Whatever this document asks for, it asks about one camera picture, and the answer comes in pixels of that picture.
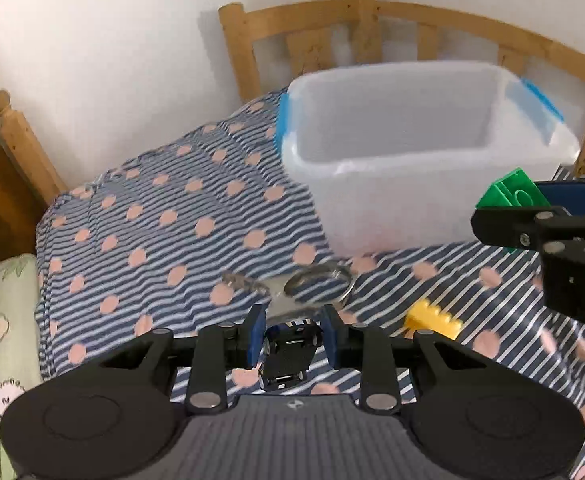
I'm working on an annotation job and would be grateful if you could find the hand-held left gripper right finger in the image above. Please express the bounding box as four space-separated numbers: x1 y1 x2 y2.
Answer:
322 304 483 415

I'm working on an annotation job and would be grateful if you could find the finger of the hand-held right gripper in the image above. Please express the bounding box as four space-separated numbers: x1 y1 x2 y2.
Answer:
471 205 568 251
537 172 585 217

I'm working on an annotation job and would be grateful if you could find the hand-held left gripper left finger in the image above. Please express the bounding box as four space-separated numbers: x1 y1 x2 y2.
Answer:
100 304 268 415

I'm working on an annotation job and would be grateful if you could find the black toy car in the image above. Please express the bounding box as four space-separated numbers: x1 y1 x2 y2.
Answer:
258 321 325 393

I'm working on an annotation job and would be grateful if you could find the green building brick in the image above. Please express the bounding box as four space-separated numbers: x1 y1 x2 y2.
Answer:
475 167 553 253

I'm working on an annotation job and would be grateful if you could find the clear plastic storage bin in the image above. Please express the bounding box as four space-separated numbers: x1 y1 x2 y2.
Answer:
275 60 582 258

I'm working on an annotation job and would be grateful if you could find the yellow building brick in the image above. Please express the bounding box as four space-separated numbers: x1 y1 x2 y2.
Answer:
405 299 462 342

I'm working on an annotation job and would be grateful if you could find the striped polka dot bedsheet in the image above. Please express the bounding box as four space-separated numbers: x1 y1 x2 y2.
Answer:
35 87 585 480

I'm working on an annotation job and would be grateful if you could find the light green printed pillow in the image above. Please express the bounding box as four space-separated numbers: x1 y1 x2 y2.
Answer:
0 254 43 480

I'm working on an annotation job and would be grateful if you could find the light wooden bed frame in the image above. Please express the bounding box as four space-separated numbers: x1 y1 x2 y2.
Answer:
0 0 585 206

